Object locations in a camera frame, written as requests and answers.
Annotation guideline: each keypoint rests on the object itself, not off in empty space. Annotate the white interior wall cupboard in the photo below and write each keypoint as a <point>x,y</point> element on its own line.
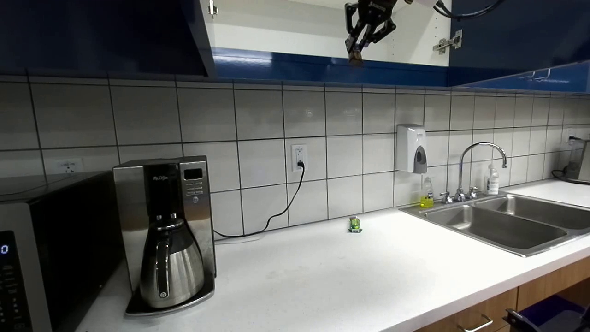
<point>295,28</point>

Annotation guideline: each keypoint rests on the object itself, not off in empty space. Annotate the yellow dish soap bottle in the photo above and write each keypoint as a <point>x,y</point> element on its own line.
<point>426,198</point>

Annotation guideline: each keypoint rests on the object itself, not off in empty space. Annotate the steel black coffee maker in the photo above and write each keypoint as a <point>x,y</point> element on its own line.
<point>194,209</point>

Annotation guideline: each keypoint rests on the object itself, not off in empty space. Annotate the white wall outlet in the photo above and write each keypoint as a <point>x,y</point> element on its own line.
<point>70,168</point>
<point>299,157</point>

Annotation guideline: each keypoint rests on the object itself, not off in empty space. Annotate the black microwave oven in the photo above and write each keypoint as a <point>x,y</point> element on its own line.
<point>55,259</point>

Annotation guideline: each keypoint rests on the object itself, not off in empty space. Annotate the blue cupboard door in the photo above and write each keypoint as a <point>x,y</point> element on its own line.
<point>92,37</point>
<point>522,30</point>

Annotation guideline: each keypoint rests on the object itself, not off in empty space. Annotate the white wall soap dispenser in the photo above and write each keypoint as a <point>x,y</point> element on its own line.
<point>411,148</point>

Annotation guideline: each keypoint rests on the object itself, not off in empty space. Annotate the stainless steel sink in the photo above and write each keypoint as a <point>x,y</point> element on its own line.
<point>490,227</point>

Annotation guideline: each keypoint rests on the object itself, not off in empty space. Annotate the white pump bottle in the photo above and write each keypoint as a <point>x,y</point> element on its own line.
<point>492,181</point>

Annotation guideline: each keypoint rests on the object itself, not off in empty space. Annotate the chrome gooseneck faucet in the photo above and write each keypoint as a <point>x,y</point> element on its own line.
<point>485,146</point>

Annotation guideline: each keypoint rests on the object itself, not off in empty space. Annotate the wooden base cabinet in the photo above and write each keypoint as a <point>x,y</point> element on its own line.
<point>553,283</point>

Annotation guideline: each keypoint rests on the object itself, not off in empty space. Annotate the metal cupboard hinge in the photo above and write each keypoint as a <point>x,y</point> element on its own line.
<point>446,41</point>

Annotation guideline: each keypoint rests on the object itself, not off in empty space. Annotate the blue chair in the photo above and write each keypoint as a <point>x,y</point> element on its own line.
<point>553,316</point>

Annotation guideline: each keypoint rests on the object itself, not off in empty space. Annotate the dark countertop appliance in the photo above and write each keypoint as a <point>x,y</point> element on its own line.
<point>577,163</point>

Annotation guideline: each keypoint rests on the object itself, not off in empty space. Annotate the steel coffee carafe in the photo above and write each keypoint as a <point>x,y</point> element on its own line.
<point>172,264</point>

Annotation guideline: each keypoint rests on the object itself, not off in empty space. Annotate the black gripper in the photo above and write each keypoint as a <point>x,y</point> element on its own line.
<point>376,8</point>

